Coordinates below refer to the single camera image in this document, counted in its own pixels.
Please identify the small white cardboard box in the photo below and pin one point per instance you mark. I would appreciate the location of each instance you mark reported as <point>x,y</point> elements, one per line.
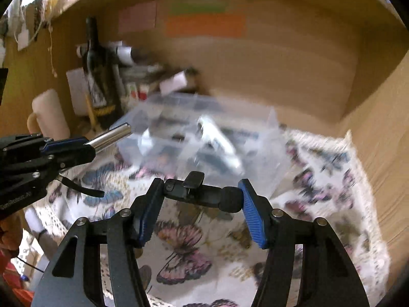
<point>174,83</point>

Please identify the left hand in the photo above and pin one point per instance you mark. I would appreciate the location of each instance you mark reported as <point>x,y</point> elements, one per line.
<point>11,235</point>

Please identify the black clip microphone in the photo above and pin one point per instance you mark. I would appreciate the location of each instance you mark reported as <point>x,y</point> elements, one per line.
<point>192,190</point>

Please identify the pink sticky note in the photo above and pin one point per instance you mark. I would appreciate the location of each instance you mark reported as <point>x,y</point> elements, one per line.
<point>137,18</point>

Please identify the stack of books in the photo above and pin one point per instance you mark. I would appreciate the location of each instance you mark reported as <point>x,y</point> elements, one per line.
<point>139,75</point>

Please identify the butterfly print lace cloth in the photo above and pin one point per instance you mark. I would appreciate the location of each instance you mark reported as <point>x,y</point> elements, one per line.
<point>200,256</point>

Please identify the silver metal cylinder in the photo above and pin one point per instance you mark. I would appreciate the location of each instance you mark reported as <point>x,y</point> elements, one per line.
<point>109,138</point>

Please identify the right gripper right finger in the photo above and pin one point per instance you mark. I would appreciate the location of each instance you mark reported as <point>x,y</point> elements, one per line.
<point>328,278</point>

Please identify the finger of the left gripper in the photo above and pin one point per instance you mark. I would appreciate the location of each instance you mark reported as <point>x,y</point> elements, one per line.
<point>64,145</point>
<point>61,158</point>

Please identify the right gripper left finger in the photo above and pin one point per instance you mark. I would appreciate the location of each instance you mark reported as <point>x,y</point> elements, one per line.
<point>73,276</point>

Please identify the pink ceramic mug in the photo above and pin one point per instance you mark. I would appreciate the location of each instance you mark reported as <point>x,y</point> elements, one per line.
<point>47,116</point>

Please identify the white handwritten note paper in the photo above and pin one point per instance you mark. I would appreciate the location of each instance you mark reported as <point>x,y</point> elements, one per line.
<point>78,89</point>

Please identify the clear plastic box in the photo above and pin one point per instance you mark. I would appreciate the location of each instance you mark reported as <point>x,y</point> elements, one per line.
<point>165,139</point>

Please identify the dark wine bottle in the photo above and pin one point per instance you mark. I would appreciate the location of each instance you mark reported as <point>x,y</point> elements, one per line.
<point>101,82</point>

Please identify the green sticky note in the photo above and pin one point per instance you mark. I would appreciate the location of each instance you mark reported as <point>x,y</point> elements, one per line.
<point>190,7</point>

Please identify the orange sticky note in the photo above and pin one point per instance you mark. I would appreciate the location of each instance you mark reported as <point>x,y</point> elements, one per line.
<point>212,25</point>

